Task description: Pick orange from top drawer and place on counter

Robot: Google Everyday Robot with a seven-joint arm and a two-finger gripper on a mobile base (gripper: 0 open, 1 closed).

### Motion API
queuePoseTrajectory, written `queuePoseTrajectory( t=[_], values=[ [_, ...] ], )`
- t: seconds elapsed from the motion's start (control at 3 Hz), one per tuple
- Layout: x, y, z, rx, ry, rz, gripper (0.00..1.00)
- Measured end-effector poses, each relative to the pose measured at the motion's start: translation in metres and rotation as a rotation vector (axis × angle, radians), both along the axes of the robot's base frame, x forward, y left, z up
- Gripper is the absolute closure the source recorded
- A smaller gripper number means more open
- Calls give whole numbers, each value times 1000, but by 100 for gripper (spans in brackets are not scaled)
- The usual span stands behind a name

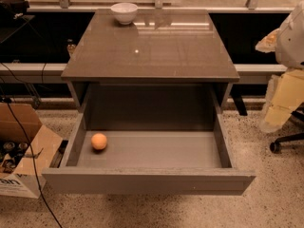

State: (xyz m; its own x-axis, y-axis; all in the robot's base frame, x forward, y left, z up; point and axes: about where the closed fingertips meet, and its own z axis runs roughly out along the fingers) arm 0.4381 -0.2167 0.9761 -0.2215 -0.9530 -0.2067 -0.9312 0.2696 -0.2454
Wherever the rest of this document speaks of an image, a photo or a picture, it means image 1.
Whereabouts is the black office chair base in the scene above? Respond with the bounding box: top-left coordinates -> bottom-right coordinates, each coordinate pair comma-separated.
269,109 -> 304,154

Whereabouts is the black cable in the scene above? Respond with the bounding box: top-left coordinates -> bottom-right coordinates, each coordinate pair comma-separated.
0,62 -> 64,228

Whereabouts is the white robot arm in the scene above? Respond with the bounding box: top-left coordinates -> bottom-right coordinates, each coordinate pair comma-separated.
256,1 -> 304,133

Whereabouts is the open grey top drawer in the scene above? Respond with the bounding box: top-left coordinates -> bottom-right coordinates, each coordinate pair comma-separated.
42,85 -> 257,197

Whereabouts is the white ceramic bowl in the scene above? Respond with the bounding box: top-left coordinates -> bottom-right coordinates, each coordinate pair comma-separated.
110,3 -> 138,25

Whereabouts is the small bottle behind cabinet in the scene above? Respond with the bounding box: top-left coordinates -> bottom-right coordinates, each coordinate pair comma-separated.
66,39 -> 76,56

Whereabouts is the orange fruit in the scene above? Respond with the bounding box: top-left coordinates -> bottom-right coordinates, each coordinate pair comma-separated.
91,133 -> 107,150

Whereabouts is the black device on shelf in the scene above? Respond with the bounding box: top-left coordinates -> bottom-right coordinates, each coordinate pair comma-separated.
0,0 -> 29,20

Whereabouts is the brown cardboard box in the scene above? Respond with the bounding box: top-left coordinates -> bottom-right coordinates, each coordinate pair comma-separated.
0,103 -> 63,199

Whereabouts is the grey cabinet with counter top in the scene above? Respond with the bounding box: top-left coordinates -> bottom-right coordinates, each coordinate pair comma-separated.
60,8 -> 241,131

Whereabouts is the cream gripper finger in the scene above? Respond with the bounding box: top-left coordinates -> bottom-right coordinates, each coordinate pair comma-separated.
256,28 -> 279,53
259,69 -> 304,133

